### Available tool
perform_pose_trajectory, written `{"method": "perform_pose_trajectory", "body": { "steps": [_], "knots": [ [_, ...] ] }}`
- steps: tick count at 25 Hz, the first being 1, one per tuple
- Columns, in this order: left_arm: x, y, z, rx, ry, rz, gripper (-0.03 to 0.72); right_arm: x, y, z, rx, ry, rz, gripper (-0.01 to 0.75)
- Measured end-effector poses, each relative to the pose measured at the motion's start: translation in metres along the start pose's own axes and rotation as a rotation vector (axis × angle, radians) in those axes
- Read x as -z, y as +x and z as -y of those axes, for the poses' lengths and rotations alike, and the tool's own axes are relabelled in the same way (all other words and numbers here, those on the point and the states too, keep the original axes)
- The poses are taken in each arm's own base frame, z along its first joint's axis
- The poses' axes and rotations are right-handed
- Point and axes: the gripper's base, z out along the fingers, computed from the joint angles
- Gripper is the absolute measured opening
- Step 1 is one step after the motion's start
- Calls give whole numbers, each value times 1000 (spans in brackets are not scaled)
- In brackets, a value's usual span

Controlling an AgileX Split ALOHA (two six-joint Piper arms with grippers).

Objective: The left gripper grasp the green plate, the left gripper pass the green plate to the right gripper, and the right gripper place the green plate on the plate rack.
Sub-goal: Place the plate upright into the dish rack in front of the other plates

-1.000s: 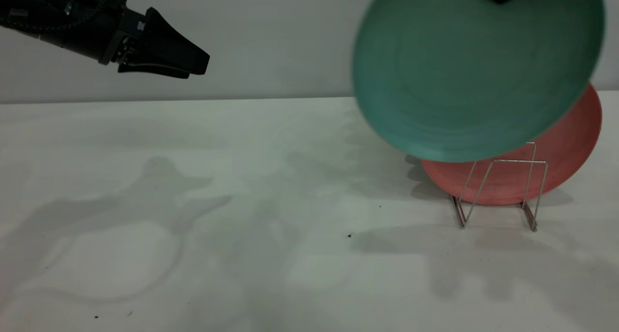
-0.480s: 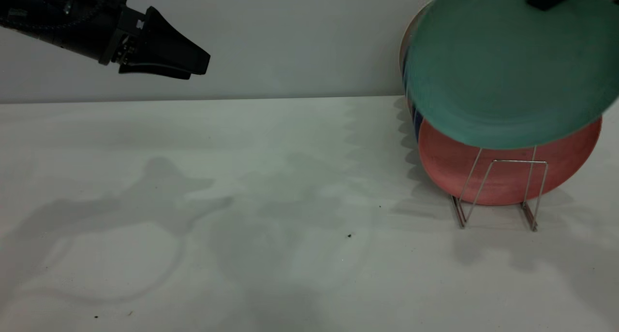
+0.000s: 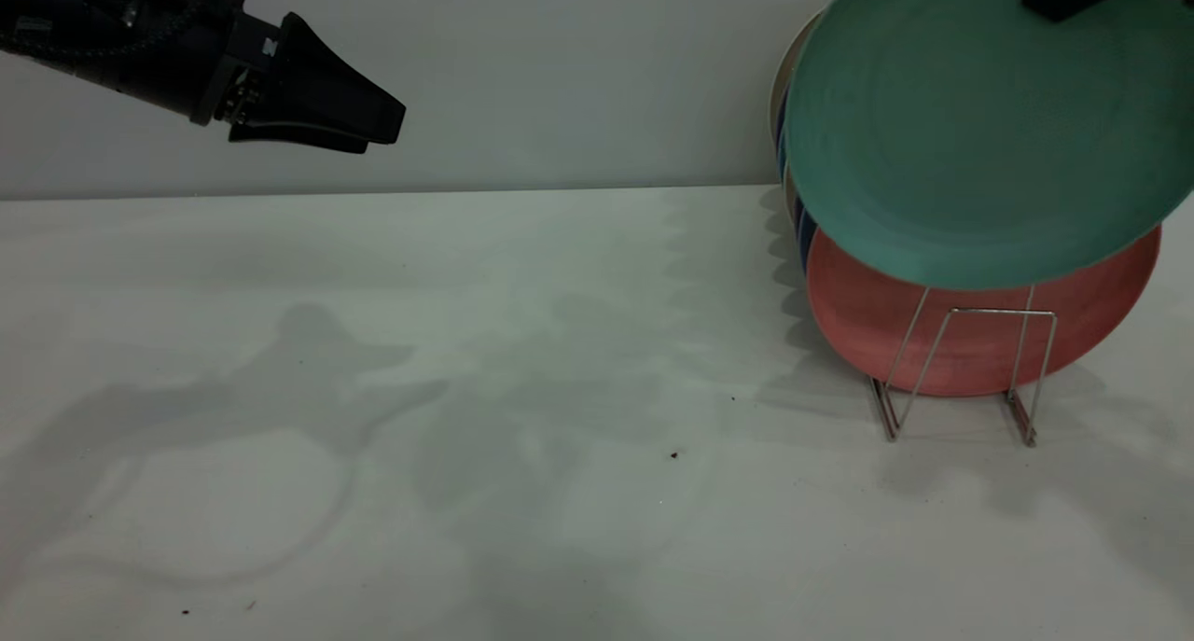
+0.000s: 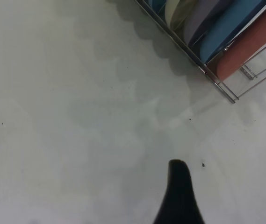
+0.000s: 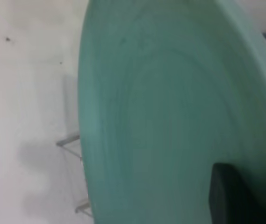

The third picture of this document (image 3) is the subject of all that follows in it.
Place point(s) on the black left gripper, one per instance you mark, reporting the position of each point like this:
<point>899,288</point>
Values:
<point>168,62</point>

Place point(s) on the green round plate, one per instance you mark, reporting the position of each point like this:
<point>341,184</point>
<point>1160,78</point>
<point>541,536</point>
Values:
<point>979,137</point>

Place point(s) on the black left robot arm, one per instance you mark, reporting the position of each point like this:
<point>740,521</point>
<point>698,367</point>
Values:
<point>42,16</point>

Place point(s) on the pink round plate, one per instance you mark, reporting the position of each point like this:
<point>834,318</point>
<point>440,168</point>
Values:
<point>867,314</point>

